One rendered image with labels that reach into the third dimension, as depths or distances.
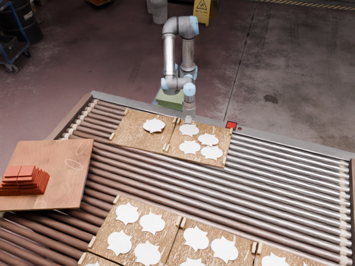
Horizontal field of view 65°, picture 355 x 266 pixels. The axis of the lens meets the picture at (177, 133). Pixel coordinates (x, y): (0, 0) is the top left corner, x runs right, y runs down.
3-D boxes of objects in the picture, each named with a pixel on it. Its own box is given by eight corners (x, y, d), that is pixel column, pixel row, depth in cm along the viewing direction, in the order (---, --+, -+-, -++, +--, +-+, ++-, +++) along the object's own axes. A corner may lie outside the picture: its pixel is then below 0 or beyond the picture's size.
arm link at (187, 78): (177, 73, 186) (177, 84, 179) (194, 73, 186) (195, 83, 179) (177, 83, 192) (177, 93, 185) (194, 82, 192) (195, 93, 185)
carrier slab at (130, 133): (128, 110, 222) (127, 109, 221) (178, 119, 214) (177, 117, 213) (109, 143, 200) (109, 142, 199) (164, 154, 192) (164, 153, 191)
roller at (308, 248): (45, 160, 197) (43, 155, 193) (348, 259, 148) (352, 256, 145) (40, 165, 194) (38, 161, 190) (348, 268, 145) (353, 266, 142)
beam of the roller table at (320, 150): (94, 95, 246) (92, 89, 241) (354, 159, 194) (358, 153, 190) (89, 101, 241) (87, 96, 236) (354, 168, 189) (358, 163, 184)
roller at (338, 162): (94, 101, 237) (93, 97, 234) (345, 164, 189) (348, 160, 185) (91, 105, 234) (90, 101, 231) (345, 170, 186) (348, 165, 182)
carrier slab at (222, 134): (178, 120, 214) (178, 119, 213) (232, 130, 206) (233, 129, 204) (164, 155, 192) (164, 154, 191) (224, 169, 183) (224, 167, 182)
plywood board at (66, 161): (19, 143, 189) (18, 141, 187) (94, 140, 189) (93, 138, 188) (-12, 212, 155) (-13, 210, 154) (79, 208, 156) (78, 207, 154)
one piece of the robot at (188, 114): (180, 110, 179) (180, 127, 191) (194, 111, 178) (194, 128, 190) (182, 97, 187) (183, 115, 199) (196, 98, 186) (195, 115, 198)
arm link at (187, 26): (178, 74, 231) (176, 12, 186) (196, 73, 230) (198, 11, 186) (178, 84, 224) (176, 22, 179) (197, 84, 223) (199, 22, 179)
